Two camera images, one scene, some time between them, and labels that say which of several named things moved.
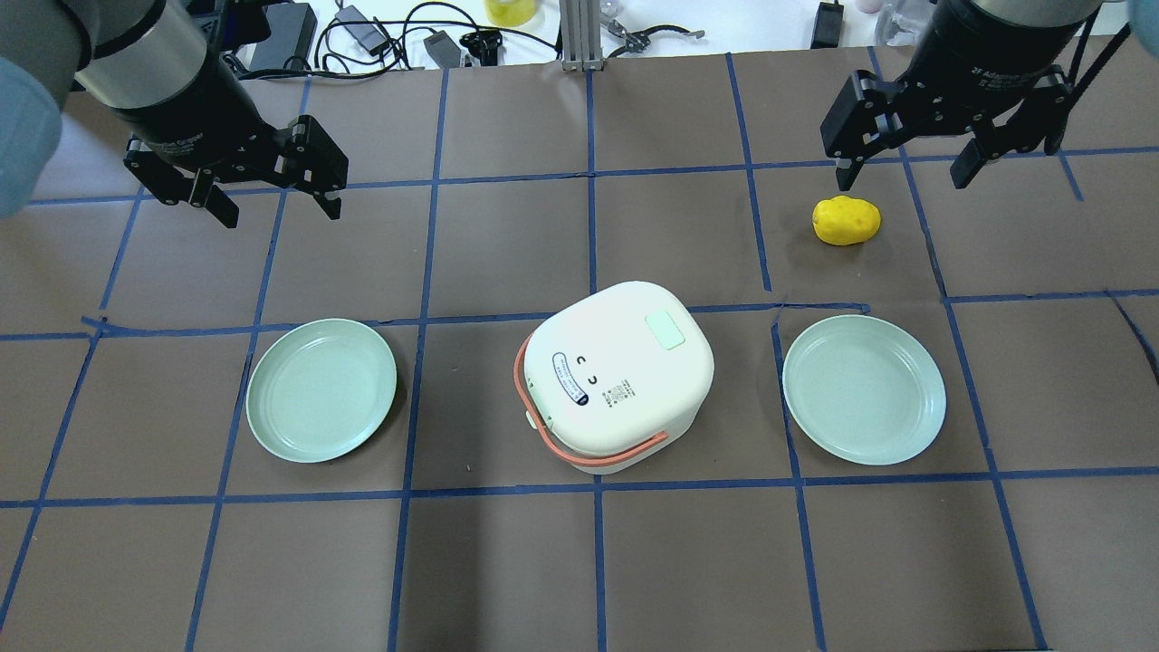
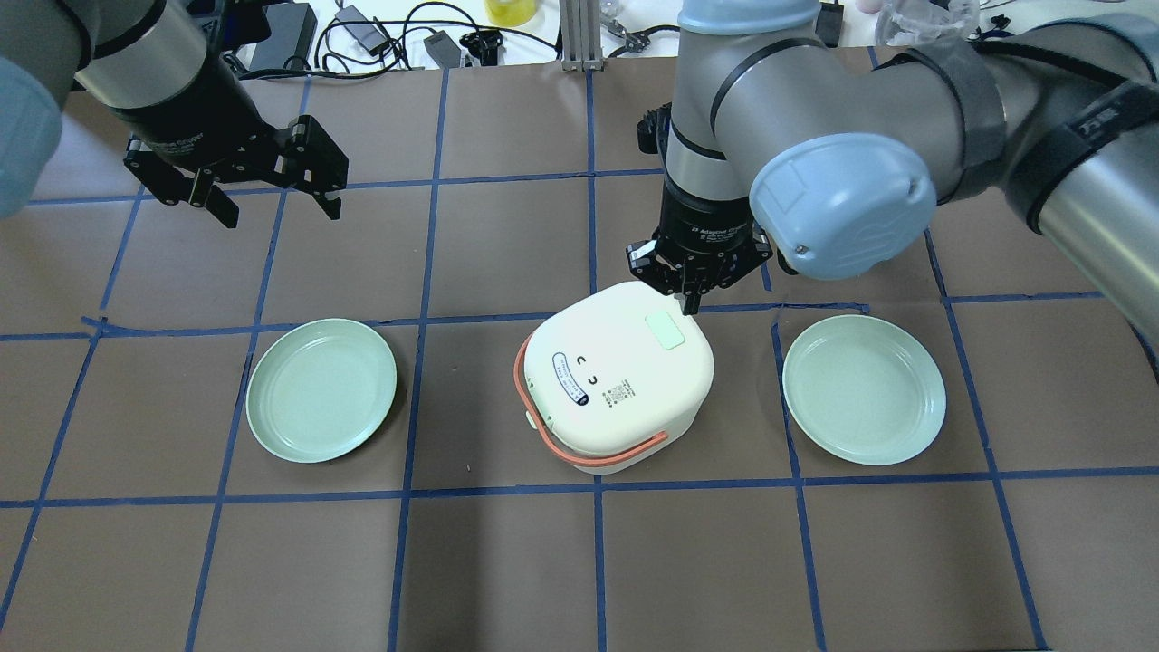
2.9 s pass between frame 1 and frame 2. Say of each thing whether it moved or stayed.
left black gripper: stayed
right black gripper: moved
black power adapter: stayed
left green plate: stayed
